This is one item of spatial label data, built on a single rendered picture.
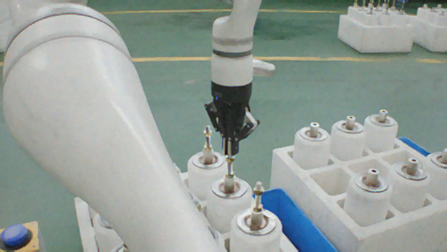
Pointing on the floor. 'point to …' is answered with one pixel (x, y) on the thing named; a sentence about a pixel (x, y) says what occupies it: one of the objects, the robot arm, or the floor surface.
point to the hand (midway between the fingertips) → (230, 146)
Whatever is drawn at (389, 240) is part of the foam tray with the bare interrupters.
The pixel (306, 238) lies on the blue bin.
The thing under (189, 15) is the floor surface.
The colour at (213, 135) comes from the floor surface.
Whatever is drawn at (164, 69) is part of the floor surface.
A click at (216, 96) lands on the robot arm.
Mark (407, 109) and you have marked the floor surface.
